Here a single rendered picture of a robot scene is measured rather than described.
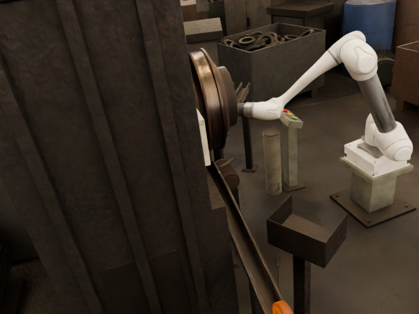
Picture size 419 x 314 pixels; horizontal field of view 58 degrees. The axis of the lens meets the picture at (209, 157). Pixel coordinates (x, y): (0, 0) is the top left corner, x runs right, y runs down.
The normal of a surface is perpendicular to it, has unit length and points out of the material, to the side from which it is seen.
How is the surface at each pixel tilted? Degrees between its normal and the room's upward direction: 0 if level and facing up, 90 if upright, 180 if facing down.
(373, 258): 0
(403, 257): 0
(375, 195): 90
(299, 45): 90
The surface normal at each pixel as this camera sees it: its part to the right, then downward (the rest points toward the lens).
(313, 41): 0.49, 0.39
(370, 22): -0.29, 0.51
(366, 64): 0.00, 0.47
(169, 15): 0.25, 0.46
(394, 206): -0.12, -0.86
